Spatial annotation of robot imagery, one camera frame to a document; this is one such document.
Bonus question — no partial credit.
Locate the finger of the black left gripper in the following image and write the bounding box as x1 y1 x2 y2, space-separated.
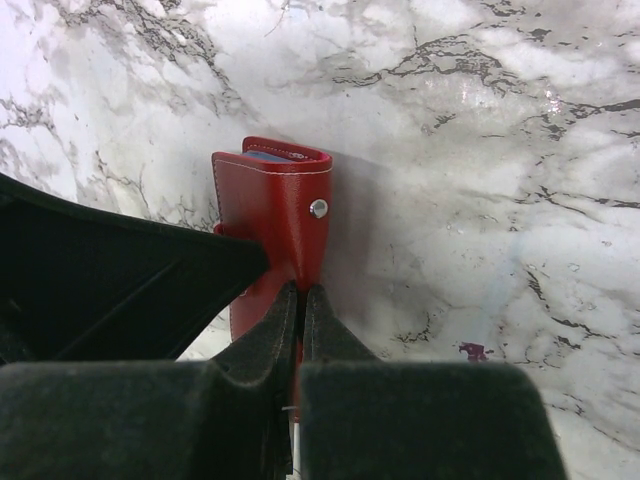
1 176 268 363

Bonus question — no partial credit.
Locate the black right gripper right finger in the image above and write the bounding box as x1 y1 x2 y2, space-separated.
298 285 566 479

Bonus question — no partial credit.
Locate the red leather card holder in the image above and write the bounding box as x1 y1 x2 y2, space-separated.
210 134 333 416

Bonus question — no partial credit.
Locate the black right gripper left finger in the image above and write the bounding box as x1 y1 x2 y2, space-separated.
1 284 297 479

